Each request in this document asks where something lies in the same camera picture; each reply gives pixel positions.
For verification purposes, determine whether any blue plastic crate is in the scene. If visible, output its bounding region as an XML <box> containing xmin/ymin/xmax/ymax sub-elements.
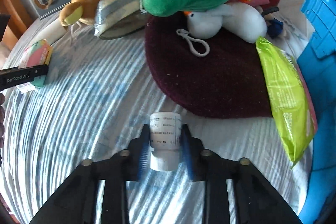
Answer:
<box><xmin>298</xmin><ymin>0</ymin><xmax>335</xmax><ymax>223</ymax></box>

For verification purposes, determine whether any green wet wipes pack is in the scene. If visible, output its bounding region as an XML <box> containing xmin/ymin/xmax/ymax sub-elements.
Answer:
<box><xmin>256</xmin><ymin>37</ymin><xmax>318</xmax><ymax>165</ymax></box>

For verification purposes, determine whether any white duck plush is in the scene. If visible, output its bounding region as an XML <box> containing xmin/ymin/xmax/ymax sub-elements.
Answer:
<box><xmin>187</xmin><ymin>2</ymin><xmax>267</xmax><ymax>43</ymax></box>

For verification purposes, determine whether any maroon fabric hat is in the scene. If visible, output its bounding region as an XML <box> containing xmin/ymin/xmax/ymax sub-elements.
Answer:
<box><xmin>145</xmin><ymin>12</ymin><xmax>272</xmax><ymax>119</ymax></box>

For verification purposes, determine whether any pink pastel tissue box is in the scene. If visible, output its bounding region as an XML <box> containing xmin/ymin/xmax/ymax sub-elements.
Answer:
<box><xmin>18</xmin><ymin>39</ymin><xmax>53</xmax><ymax>94</ymax></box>

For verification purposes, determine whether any person left hand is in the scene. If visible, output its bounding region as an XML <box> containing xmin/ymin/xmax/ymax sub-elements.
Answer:
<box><xmin>0</xmin><ymin>92</ymin><xmax>6</xmax><ymax>167</ymax></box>

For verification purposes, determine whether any white medicine bottle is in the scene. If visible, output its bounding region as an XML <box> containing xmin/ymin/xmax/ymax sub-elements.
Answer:
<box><xmin>150</xmin><ymin>112</ymin><xmax>182</xmax><ymax>172</ymax></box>

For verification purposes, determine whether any white paper roll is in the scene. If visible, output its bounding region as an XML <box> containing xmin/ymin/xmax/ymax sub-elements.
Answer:
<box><xmin>32</xmin><ymin>19</ymin><xmax>67</xmax><ymax>45</ymax></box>

